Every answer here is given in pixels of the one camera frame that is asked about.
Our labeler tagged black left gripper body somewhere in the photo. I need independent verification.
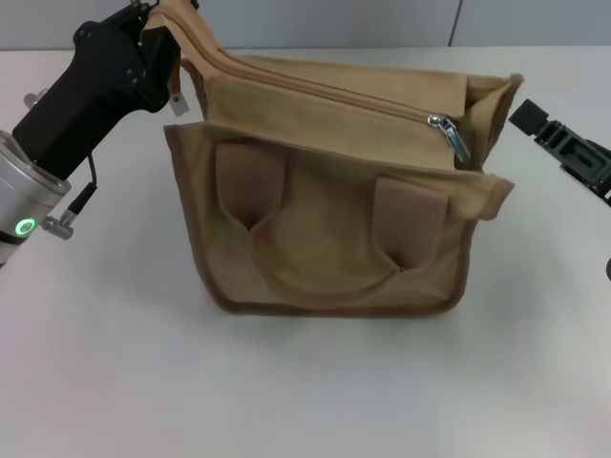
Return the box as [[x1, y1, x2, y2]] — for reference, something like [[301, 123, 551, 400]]
[[11, 12, 159, 182]]

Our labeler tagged silver metal zipper pull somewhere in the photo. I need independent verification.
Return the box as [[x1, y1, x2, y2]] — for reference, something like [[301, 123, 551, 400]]
[[427, 113, 473, 164]]

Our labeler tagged khaki canvas food bag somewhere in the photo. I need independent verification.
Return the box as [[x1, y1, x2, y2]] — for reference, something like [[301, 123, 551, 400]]
[[140, 0, 524, 317]]

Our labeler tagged thin black left cable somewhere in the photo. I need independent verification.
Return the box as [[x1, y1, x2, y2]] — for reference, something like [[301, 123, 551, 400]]
[[70, 151, 100, 212]]

